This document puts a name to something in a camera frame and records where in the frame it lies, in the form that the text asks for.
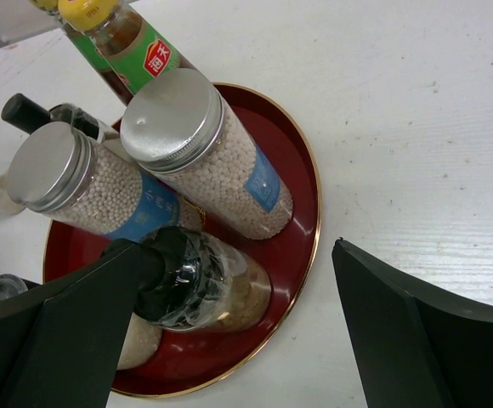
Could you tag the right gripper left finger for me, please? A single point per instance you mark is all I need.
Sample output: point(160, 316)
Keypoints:
point(60, 342)

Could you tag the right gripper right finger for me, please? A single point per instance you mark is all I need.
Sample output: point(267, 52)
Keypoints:
point(415, 344)

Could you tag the black cap spice jar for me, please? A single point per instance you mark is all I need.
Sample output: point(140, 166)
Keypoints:
point(207, 285)

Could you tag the blue label peppercorn jar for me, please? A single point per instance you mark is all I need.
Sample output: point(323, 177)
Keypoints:
point(64, 175)

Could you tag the black pump jar white powder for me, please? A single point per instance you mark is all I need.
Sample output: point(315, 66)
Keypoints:
point(28, 116)

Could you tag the blue label jar silver lid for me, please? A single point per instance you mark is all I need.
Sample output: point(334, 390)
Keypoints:
point(181, 129)

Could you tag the sauce bottle yellow cap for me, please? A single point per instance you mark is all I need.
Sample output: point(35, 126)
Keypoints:
point(87, 49)
point(134, 49)

